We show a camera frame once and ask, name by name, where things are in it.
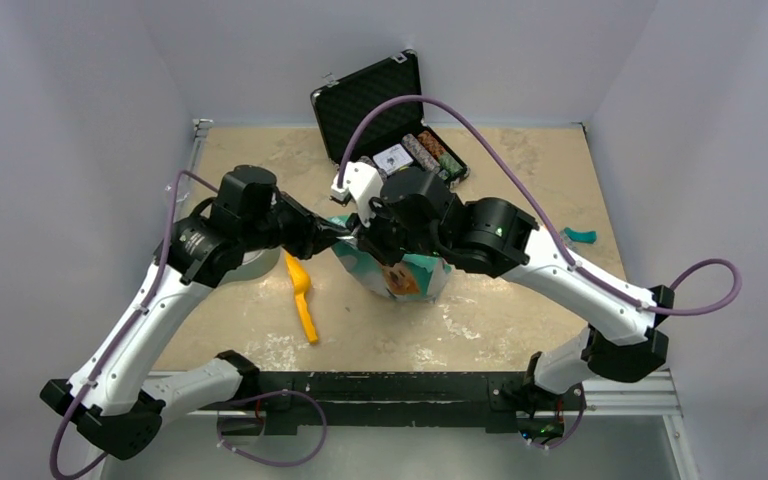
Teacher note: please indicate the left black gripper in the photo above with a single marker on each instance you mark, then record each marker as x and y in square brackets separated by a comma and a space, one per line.
[310, 230]

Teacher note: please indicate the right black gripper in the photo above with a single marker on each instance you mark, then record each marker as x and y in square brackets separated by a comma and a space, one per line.
[370, 238]

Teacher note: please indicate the yellow plastic scoop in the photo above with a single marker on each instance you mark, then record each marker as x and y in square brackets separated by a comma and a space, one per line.
[302, 284]

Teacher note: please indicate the green dog food bag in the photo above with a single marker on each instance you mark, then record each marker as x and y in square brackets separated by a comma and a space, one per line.
[416, 278]

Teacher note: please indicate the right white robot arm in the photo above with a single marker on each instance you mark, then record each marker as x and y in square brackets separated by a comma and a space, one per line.
[621, 341]

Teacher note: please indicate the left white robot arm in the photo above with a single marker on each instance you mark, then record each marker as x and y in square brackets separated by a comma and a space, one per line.
[110, 400]

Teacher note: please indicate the green double pet bowl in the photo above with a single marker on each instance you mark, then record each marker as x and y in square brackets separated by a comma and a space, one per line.
[255, 265]

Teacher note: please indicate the black poker chip case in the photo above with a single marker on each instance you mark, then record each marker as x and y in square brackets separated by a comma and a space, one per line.
[341, 104]

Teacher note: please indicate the toy brick block stack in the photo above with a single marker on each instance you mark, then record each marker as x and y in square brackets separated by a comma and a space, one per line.
[583, 237]

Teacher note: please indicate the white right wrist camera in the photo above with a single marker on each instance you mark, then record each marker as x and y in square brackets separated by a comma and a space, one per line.
[361, 183]

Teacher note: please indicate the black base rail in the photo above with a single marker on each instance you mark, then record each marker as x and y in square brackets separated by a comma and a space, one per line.
[495, 402]

